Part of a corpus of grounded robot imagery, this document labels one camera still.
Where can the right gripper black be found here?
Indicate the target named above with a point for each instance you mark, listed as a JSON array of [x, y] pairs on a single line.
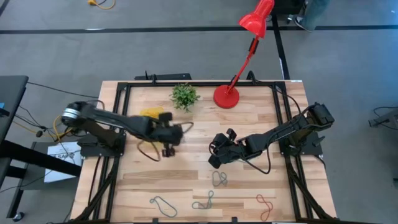
[[233, 149]]

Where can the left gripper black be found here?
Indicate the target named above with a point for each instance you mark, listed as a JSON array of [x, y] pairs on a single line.
[[163, 133]]

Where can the grey rubber band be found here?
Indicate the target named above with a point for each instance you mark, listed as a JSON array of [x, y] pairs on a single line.
[[221, 178]]

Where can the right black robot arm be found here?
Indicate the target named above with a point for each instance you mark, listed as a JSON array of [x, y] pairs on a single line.
[[280, 133]]

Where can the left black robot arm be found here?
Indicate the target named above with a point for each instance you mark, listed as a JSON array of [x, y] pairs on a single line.
[[124, 121]]

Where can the yellow translucent plastic bin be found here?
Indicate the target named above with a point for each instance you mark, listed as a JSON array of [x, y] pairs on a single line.
[[150, 112]]

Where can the green potted plant white pot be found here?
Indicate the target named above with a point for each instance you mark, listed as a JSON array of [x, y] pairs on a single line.
[[185, 97]]

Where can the red desk lamp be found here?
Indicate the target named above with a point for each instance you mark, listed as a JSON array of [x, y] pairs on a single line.
[[226, 98]]

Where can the teal rubber band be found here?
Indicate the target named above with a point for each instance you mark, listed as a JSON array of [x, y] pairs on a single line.
[[151, 200], [210, 199]]

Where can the black flat box with antennas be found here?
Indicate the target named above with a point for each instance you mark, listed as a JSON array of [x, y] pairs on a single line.
[[168, 76]]

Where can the red rubber band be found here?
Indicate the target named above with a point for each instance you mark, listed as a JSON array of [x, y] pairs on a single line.
[[265, 204]]

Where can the white printed paper sheet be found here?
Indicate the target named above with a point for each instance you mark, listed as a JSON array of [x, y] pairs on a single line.
[[65, 152]]

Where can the grey flat panel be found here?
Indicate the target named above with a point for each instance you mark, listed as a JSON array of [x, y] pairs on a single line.
[[40, 183]]

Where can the black furniture base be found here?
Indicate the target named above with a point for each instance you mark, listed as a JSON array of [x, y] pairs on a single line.
[[289, 6]]

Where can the person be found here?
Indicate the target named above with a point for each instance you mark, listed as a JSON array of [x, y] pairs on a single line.
[[311, 15]]

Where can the black desk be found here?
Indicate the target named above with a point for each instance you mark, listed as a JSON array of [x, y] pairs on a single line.
[[12, 99]]

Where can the blue clamp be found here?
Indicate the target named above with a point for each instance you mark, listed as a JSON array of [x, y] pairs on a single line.
[[2, 107]]

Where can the black metal table frame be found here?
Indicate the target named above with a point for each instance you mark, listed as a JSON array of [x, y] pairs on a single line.
[[202, 84]]

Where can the black frame clamp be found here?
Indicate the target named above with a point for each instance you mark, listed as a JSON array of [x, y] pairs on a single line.
[[250, 76]]

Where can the black frame bracket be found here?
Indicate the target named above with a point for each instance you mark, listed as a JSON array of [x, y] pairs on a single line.
[[234, 220], [155, 221]]

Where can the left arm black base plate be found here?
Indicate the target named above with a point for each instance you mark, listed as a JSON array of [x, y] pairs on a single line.
[[99, 151]]

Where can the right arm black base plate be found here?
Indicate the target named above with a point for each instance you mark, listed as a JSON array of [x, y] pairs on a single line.
[[314, 147]]

